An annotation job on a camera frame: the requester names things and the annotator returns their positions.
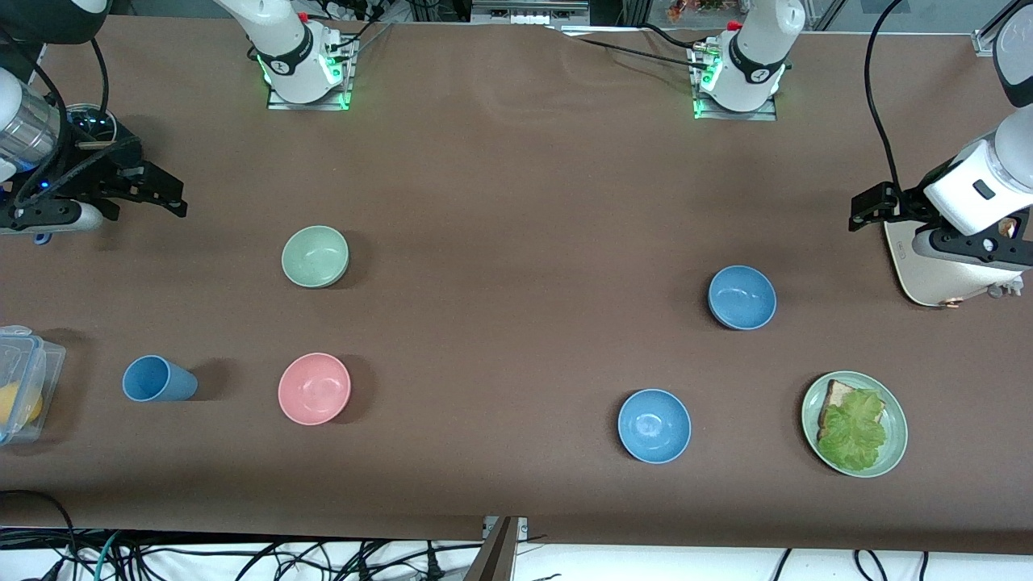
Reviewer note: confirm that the green plate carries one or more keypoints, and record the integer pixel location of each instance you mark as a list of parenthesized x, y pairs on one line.
[(896, 428)]

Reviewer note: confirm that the pink bowl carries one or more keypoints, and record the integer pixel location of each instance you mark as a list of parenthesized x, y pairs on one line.
[(314, 388)]

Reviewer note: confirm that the beige appliance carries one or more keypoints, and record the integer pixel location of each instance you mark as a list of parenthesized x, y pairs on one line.
[(928, 278)]

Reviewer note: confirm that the white power strip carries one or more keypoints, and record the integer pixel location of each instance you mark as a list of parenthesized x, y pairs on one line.
[(347, 10)]

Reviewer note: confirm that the bread slice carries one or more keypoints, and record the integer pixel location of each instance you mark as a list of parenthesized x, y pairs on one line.
[(838, 397)]

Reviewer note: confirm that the green bowl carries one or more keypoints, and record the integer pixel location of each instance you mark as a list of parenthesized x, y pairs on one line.
[(315, 255)]

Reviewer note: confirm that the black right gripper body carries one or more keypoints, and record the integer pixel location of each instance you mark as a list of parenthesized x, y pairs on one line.
[(95, 171)]

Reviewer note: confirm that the green lettuce leaf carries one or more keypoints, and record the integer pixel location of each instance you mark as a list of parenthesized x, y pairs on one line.
[(855, 432)]

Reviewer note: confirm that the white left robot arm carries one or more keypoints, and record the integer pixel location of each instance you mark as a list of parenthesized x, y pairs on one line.
[(754, 58)]

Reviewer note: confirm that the aluminium profile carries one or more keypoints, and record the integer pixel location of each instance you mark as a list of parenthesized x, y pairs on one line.
[(989, 42)]

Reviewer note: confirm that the metal camera mount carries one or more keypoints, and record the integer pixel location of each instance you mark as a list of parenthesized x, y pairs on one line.
[(499, 553)]

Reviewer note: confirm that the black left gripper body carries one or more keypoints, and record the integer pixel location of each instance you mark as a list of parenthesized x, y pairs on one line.
[(905, 205)]

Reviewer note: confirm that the blue bowl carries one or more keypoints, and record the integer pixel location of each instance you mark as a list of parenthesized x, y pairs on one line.
[(742, 295), (654, 425)]

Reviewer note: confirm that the clear blue-lidded plastic container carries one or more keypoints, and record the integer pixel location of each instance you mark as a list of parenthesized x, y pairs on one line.
[(32, 355)]

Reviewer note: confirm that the blue ribbed cup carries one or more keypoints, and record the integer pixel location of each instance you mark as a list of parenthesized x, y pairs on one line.
[(153, 379)]

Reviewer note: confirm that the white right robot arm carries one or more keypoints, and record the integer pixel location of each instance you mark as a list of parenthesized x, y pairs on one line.
[(284, 50)]

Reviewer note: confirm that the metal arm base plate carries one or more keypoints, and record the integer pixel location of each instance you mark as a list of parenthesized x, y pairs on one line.
[(767, 113), (339, 101)]

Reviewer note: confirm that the yellow fruit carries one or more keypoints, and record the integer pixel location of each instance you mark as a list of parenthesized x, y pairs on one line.
[(18, 405)]

